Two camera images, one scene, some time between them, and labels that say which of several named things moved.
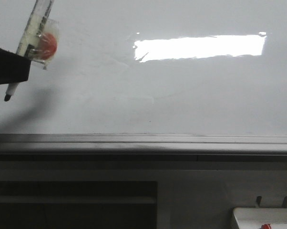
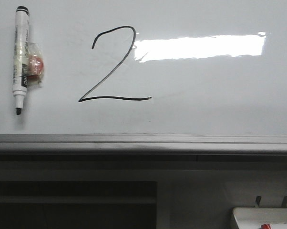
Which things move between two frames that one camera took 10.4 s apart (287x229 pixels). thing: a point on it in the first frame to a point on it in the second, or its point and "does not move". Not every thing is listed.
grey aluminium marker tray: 142,143 does not move
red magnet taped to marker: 44,49 to 35,64
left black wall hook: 259,199 does not move
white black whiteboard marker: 40,14 to 21,56
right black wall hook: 285,202 does not move
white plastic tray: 254,217 does not move
